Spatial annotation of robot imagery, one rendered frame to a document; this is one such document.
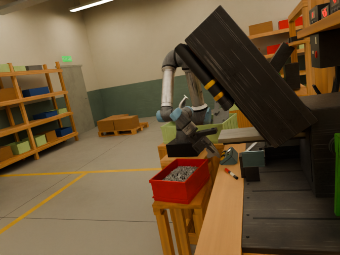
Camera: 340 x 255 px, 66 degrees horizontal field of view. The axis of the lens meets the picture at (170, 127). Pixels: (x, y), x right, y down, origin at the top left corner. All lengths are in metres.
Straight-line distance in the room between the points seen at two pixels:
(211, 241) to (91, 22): 9.61
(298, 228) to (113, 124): 6.56
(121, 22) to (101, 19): 0.77
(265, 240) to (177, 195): 0.57
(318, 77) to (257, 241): 1.30
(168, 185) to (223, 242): 0.53
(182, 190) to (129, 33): 8.37
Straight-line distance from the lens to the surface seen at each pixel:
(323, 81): 1.97
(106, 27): 9.85
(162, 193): 1.39
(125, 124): 7.02
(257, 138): 1.14
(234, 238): 0.93
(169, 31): 8.90
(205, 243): 0.92
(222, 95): 0.98
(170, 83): 1.66
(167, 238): 1.50
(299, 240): 0.93
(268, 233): 0.95
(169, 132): 2.43
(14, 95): 6.66
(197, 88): 1.74
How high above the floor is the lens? 1.45
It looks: 12 degrees down
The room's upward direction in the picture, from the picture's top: 10 degrees counter-clockwise
